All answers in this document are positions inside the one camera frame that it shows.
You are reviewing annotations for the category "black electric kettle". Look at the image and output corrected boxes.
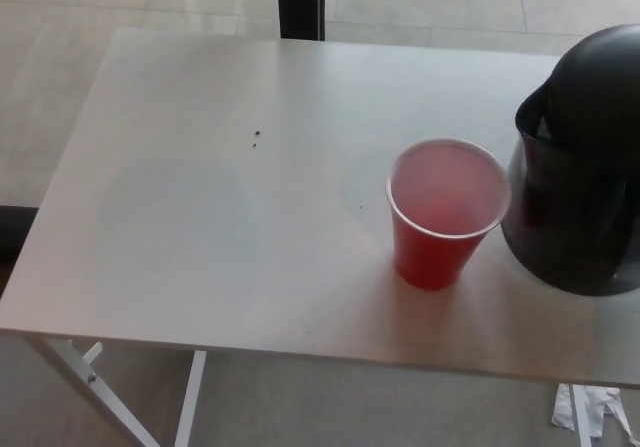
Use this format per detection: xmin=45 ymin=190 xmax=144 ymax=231
xmin=501 ymin=23 xmax=640 ymax=297

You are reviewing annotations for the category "red plastic cup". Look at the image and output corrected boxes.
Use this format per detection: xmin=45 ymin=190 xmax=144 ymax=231
xmin=384 ymin=138 xmax=513 ymax=291

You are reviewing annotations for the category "white straight table leg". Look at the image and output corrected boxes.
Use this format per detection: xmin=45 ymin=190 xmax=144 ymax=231
xmin=571 ymin=384 xmax=594 ymax=447
xmin=174 ymin=350 xmax=208 ymax=447

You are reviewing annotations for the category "white slanted table leg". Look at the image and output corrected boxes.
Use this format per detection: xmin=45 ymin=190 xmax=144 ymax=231
xmin=29 ymin=336 xmax=161 ymax=447

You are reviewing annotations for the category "crumpled white paper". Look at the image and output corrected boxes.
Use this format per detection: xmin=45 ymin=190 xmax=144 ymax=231
xmin=551 ymin=383 xmax=636 ymax=447

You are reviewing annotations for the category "black vertical window post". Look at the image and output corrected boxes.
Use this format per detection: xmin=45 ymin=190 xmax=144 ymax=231
xmin=276 ymin=0 xmax=327 ymax=41

